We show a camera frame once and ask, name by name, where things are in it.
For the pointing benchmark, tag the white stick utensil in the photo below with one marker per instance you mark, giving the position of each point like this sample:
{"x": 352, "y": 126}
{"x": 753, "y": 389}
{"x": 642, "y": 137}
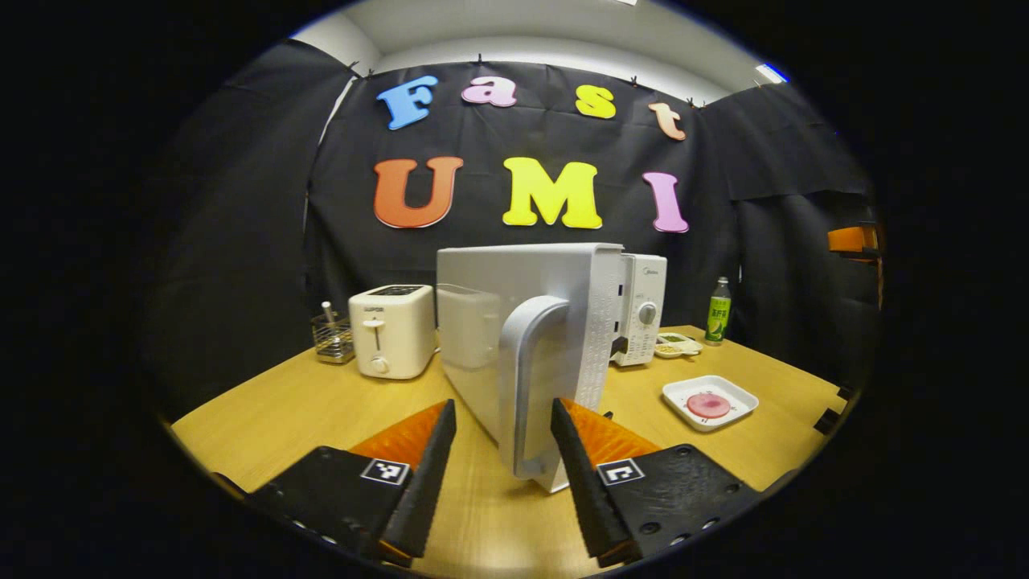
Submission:
{"x": 328, "y": 315}

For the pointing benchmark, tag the black backdrop cloth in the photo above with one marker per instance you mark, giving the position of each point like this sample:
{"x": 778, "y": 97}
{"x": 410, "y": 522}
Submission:
{"x": 338, "y": 201}

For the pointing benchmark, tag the white square plate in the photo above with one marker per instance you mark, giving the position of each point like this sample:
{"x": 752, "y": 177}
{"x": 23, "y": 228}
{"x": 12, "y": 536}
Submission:
{"x": 739, "y": 398}

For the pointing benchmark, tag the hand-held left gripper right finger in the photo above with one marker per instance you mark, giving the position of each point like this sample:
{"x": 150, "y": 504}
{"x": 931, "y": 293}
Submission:
{"x": 587, "y": 498}

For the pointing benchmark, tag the small divided snack dish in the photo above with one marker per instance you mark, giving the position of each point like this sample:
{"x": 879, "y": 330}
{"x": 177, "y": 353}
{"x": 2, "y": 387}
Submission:
{"x": 677, "y": 346}

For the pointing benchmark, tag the white microwave oven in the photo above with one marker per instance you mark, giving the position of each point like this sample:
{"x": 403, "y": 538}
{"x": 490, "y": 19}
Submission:
{"x": 530, "y": 273}

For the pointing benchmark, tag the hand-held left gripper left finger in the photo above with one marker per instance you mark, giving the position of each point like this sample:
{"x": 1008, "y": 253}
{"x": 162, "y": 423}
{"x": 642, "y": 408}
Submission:
{"x": 426, "y": 490}

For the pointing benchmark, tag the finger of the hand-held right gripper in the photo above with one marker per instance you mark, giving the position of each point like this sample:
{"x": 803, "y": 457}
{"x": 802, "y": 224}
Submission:
{"x": 850, "y": 240}

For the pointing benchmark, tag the white toaster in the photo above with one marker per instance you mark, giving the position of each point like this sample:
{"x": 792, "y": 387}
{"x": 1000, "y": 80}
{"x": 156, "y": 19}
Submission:
{"x": 394, "y": 330}

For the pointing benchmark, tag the green drink bottle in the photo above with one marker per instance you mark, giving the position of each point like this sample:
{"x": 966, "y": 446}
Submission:
{"x": 718, "y": 314}

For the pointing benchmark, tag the small ceiling light panel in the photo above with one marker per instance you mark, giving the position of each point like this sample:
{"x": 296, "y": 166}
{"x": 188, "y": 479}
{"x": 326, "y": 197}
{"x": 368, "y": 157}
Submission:
{"x": 772, "y": 73}

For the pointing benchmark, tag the pink ham slice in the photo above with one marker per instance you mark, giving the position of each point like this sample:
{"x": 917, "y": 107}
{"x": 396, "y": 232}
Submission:
{"x": 708, "y": 405}

